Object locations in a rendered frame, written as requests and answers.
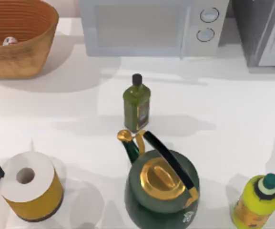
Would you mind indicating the brown woven basket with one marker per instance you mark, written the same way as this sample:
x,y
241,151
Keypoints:
x,y
20,57

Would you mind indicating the microwave knob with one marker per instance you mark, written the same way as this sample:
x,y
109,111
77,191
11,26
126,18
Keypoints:
x,y
209,14
205,35

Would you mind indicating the yellow-green bottle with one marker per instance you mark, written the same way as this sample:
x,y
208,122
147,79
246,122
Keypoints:
x,y
256,202

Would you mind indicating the small white round object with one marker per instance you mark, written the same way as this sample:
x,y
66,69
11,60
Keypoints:
x,y
9,41

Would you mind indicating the green square bottle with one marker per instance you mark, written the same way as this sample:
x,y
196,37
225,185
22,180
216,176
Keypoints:
x,y
135,107

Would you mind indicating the yellow-wrapped paper roll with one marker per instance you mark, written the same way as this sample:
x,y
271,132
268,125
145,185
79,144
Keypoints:
x,y
30,183

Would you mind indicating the green and gold kettle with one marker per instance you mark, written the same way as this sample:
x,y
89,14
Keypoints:
x,y
161,186

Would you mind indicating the pale microwave oven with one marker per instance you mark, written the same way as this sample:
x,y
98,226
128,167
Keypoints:
x,y
137,28

